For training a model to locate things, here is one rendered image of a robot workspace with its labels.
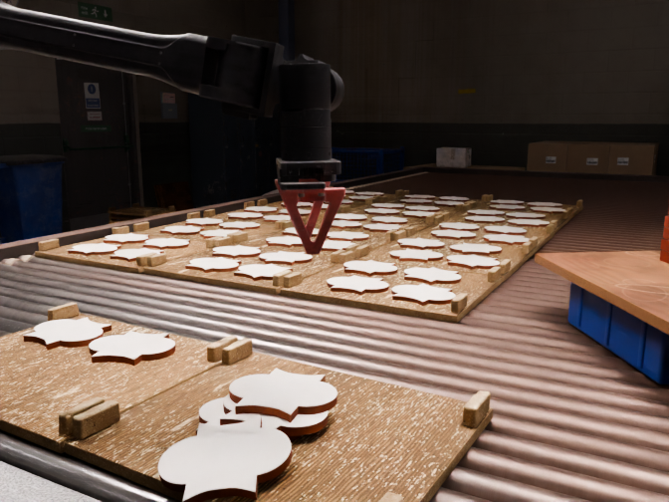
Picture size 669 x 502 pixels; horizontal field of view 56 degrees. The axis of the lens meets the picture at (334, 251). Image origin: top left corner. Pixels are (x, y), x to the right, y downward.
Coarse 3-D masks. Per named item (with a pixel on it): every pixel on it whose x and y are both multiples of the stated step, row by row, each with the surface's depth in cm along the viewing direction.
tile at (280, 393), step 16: (240, 384) 82; (256, 384) 82; (272, 384) 82; (288, 384) 82; (304, 384) 82; (320, 384) 82; (240, 400) 79; (256, 400) 77; (272, 400) 77; (288, 400) 77; (304, 400) 77; (320, 400) 77; (336, 400) 79; (288, 416) 74
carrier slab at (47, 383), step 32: (96, 320) 119; (0, 352) 103; (32, 352) 103; (64, 352) 103; (192, 352) 103; (0, 384) 90; (32, 384) 90; (64, 384) 90; (96, 384) 90; (128, 384) 90; (160, 384) 90; (0, 416) 81; (32, 416) 81; (64, 448) 75
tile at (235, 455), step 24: (216, 432) 71; (240, 432) 71; (264, 432) 70; (168, 456) 68; (192, 456) 68; (216, 456) 67; (240, 456) 67; (264, 456) 67; (288, 456) 66; (168, 480) 65; (192, 480) 64; (216, 480) 64; (240, 480) 64; (264, 480) 65
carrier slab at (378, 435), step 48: (192, 384) 90; (336, 384) 90; (384, 384) 90; (144, 432) 77; (192, 432) 77; (336, 432) 77; (384, 432) 77; (432, 432) 77; (480, 432) 79; (144, 480) 68; (288, 480) 67; (336, 480) 67; (384, 480) 67; (432, 480) 67
